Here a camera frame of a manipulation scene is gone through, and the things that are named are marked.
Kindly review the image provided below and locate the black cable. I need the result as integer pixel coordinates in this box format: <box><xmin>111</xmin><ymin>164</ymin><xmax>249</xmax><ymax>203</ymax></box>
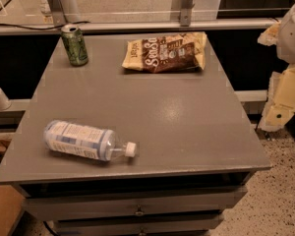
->
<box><xmin>0</xmin><ymin>20</ymin><xmax>91</xmax><ymax>31</ymax></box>

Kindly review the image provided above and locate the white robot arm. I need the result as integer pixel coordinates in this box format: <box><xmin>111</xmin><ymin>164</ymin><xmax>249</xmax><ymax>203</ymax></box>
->
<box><xmin>258</xmin><ymin>4</ymin><xmax>295</xmax><ymax>132</ymax></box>

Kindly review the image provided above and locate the cardboard box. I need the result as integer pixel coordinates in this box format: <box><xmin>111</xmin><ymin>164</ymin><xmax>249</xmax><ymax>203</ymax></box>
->
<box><xmin>0</xmin><ymin>186</ymin><xmax>24</xmax><ymax>236</ymax></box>

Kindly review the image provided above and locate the grey metal bracket post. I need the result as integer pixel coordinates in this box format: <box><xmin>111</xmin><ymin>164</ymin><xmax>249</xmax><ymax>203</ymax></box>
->
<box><xmin>170</xmin><ymin>0</ymin><xmax>194</xmax><ymax>27</ymax></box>

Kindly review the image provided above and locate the clear plastic water bottle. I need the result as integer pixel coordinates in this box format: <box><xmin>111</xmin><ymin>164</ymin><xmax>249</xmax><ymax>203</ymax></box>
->
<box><xmin>43</xmin><ymin>120</ymin><xmax>137</xmax><ymax>161</ymax></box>

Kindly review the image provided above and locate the brown chip bag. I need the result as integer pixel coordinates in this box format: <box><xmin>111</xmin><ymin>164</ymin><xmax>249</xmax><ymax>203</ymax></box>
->
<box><xmin>122</xmin><ymin>32</ymin><xmax>207</xmax><ymax>74</ymax></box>

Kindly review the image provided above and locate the green soda can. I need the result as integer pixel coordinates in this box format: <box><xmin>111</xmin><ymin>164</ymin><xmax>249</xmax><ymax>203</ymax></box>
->
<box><xmin>61</xmin><ymin>24</ymin><xmax>89</xmax><ymax>66</ymax></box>

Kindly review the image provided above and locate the grey metal frame post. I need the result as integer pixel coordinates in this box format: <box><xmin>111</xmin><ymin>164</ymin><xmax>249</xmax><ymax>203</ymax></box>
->
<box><xmin>40</xmin><ymin>0</ymin><xmax>81</xmax><ymax>26</ymax></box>

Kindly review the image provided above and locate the grey drawer cabinet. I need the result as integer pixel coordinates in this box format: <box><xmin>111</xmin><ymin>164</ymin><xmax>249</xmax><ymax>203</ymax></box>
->
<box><xmin>0</xmin><ymin>35</ymin><xmax>270</xmax><ymax>236</ymax></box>

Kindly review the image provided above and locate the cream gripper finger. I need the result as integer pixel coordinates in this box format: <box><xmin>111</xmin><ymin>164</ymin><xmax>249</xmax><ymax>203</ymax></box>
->
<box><xmin>258</xmin><ymin>23</ymin><xmax>280</xmax><ymax>46</ymax></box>
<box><xmin>258</xmin><ymin>65</ymin><xmax>295</xmax><ymax>132</ymax></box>

